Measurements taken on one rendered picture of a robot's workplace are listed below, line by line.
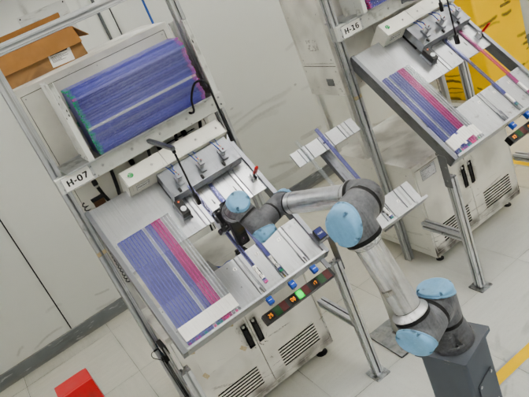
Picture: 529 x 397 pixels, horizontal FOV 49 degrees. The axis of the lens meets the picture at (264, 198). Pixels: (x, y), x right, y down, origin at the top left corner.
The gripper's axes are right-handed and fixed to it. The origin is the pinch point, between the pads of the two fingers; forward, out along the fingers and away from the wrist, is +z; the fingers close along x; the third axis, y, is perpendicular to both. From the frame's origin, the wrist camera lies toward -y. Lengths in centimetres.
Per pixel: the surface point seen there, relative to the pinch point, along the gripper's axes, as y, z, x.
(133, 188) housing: 37.8, 16.9, 16.9
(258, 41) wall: 121, 142, -140
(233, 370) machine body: -47, 54, 19
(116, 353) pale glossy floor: -4, 172, 54
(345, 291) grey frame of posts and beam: -46, 18, -33
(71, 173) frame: 52, 5, 35
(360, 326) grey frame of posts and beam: -63, 29, -33
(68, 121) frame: 66, -5, 27
